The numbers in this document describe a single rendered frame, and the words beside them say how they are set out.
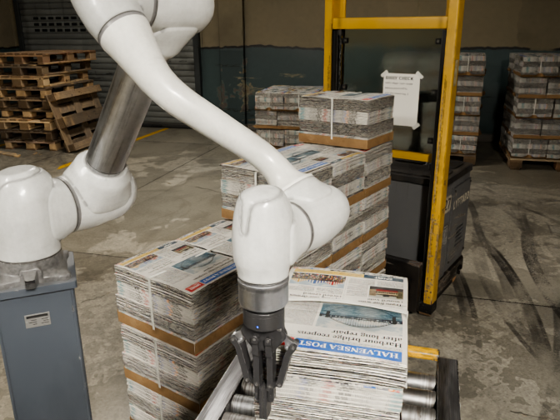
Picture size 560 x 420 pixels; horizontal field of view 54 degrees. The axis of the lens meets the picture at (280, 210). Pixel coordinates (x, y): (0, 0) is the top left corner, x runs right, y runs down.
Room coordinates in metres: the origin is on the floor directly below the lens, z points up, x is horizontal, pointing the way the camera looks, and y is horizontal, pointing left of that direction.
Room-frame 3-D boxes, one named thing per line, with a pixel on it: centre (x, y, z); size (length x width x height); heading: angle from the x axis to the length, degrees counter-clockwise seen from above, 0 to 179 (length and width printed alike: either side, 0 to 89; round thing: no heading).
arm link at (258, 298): (0.87, 0.03, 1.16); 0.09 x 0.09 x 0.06
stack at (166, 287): (2.09, 0.09, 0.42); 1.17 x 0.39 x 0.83; 145
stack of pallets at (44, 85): (8.10, 3.36, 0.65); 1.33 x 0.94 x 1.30; 168
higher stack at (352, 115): (2.68, -0.33, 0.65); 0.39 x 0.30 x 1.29; 55
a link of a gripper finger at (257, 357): (0.87, 0.04, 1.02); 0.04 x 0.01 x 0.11; 164
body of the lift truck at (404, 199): (3.34, -0.80, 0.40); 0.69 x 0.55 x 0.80; 55
